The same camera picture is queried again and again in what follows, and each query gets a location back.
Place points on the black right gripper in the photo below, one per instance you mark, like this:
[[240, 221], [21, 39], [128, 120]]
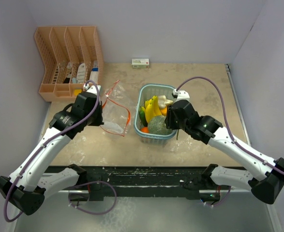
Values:
[[169, 119]]

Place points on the small orange tangerine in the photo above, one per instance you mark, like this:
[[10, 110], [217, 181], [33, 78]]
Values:
[[144, 130]]

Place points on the yellow block in organizer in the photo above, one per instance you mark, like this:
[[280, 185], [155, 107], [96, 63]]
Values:
[[77, 91]]

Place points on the white bottle in organizer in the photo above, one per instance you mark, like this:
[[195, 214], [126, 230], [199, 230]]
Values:
[[81, 73]]

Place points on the pink plastic file organizer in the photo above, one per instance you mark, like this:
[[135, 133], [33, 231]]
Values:
[[63, 49]]

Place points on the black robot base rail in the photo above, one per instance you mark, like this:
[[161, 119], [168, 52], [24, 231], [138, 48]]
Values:
[[138, 182]]

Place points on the white garlic bulbs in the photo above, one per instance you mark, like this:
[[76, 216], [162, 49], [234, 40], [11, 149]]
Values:
[[163, 101]]

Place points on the green netted melon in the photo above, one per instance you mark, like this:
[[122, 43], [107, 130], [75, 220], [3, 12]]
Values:
[[157, 126]]

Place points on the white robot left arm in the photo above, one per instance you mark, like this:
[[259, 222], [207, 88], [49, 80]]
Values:
[[26, 188]]

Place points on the yellow banana bunch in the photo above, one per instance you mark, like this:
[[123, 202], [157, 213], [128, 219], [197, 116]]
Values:
[[152, 109]]

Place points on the small green white box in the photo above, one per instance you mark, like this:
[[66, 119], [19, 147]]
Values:
[[140, 63]]

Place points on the light blue plastic basket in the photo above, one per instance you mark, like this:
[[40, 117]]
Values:
[[147, 92]]

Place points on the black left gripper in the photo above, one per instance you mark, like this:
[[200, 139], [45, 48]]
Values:
[[98, 121]]

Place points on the green cucumber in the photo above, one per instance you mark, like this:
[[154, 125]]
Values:
[[142, 116]]

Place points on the clear zip bag orange zipper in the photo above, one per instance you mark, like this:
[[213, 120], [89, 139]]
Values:
[[116, 117]]

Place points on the white blue box in organizer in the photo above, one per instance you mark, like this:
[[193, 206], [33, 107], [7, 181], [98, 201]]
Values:
[[94, 74]]

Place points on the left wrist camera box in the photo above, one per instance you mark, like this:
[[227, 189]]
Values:
[[92, 89]]

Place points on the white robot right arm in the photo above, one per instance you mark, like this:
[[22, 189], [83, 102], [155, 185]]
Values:
[[263, 176]]

